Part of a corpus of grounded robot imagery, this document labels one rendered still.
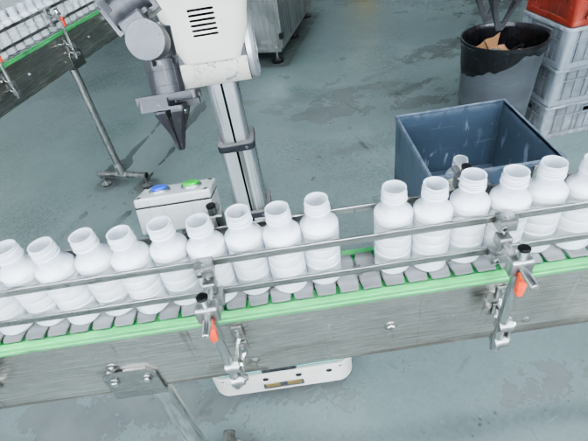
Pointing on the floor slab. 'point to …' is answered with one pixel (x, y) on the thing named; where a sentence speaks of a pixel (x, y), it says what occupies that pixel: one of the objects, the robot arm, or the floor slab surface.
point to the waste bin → (501, 63)
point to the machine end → (276, 23)
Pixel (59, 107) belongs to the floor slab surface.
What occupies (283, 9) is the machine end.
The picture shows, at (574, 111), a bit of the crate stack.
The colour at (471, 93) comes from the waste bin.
